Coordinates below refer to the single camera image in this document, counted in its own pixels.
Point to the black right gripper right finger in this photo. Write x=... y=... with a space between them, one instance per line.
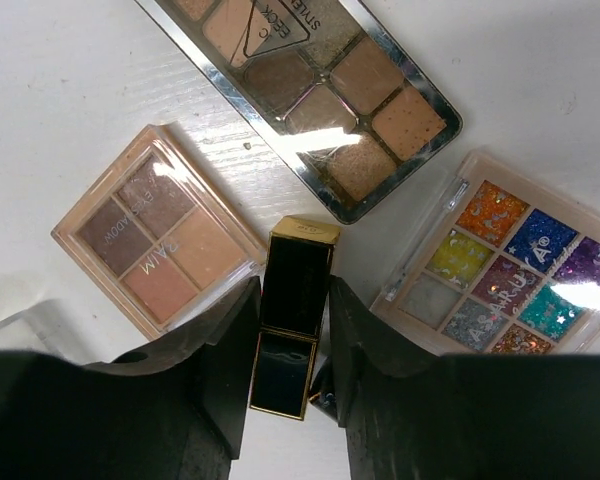
x=410 y=414

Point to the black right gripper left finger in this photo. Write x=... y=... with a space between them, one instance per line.
x=173 y=408

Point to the black gold lipstick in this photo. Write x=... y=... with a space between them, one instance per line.
x=294 y=293

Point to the small bottle black cap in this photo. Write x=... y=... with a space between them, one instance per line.
x=322 y=393

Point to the clear plastic bottle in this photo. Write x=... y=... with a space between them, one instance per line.
x=44 y=328

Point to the colourful glitter eyeshadow palette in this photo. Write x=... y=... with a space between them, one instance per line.
x=501 y=264

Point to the pink four-pan eyeshadow palette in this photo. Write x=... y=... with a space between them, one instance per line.
x=156 y=236

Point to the long brown eyeshadow palette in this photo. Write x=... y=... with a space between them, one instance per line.
x=324 y=85

